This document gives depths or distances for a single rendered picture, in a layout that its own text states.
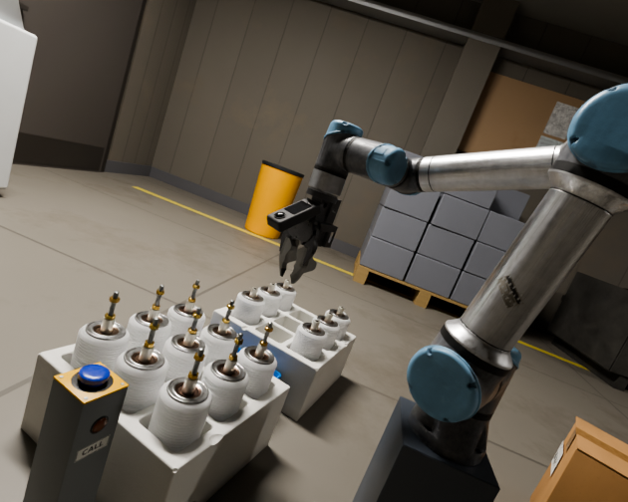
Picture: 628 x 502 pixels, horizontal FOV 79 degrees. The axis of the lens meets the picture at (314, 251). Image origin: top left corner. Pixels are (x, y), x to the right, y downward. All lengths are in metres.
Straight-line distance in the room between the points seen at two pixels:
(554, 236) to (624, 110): 0.17
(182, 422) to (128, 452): 0.11
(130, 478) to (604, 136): 0.88
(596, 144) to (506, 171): 0.22
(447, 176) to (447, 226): 2.32
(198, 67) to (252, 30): 0.71
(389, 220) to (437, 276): 0.58
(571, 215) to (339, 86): 3.83
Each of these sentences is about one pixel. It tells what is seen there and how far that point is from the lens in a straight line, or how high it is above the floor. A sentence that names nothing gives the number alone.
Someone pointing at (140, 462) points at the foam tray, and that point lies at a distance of 0.80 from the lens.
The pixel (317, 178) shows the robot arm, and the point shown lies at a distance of 0.83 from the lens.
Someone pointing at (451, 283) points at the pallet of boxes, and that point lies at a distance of 3.23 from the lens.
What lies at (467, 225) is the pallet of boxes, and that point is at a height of 0.72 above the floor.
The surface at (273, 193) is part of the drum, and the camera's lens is 3.46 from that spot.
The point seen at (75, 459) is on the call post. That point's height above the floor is 0.22.
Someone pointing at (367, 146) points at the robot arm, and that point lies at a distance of 0.78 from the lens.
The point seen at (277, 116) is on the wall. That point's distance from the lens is 4.39.
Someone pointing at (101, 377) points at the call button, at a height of 0.33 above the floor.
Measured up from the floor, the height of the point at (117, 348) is 0.24.
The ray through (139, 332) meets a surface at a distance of 0.96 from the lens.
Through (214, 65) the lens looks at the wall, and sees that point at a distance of 4.77.
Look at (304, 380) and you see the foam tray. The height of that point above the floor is 0.13.
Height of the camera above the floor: 0.70
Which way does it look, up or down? 11 degrees down
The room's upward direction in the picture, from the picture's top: 20 degrees clockwise
